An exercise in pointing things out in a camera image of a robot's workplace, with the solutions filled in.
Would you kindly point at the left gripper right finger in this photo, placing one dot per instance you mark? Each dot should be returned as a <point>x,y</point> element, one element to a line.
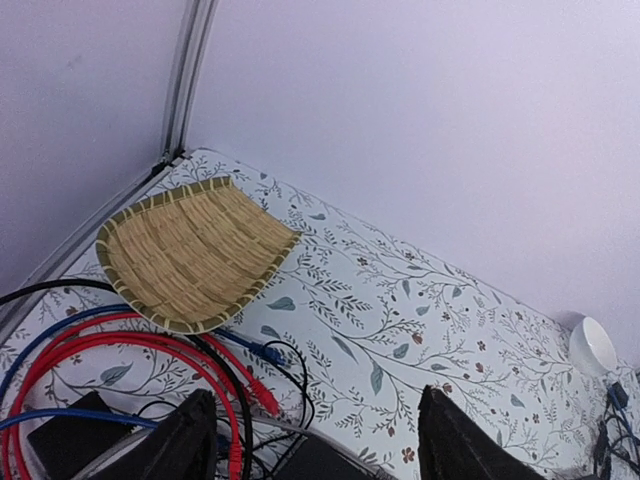
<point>452,446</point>

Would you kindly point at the left aluminium frame post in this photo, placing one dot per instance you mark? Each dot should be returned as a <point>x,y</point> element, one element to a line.
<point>189,54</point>

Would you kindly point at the white bowl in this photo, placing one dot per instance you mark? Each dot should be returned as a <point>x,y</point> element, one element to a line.
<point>591,350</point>

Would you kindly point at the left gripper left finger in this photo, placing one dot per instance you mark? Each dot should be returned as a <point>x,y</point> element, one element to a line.
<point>183,446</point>

